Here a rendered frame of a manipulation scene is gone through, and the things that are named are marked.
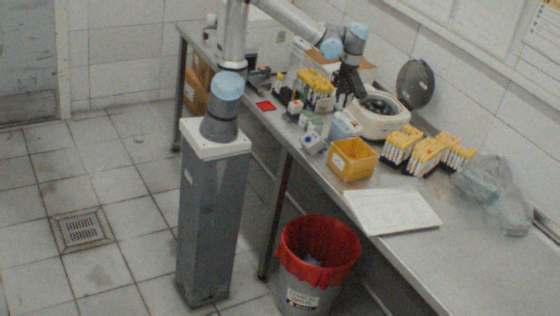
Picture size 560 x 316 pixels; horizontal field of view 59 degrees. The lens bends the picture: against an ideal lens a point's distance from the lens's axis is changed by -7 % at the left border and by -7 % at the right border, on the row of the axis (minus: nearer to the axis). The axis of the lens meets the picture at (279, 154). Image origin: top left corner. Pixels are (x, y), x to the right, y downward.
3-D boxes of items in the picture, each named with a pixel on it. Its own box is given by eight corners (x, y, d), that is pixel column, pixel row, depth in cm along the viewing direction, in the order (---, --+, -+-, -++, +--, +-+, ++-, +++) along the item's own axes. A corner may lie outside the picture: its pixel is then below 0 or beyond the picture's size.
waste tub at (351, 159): (324, 163, 203) (330, 141, 198) (352, 157, 210) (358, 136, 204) (344, 184, 194) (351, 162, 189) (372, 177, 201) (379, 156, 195)
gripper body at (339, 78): (345, 83, 210) (352, 55, 203) (356, 93, 204) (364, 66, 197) (328, 84, 207) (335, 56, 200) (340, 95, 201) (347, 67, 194)
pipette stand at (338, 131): (323, 140, 217) (328, 119, 211) (338, 138, 220) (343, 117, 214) (336, 154, 210) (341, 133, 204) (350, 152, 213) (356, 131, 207)
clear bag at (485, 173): (443, 179, 207) (459, 141, 197) (462, 165, 219) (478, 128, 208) (497, 214, 194) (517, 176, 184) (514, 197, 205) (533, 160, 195)
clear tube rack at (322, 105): (290, 91, 246) (292, 78, 242) (307, 89, 251) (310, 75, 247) (314, 114, 232) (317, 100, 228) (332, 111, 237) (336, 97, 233)
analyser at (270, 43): (213, 53, 266) (219, -3, 249) (260, 48, 280) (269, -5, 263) (240, 81, 246) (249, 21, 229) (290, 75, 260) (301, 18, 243)
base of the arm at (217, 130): (203, 143, 193) (207, 120, 188) (194, 121, 204) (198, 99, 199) (242, 143, 199) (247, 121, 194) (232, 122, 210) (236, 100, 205)
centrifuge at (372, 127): (327, 114, 234) (333, 90, 227) (383, 110, 246) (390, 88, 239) (353, 145, 217) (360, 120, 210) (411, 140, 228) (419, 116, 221)
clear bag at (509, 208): (477, 200, 200) (491, 172, 192) (514, 202, 203) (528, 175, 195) (497, 236, 183) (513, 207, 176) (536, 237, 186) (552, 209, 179)
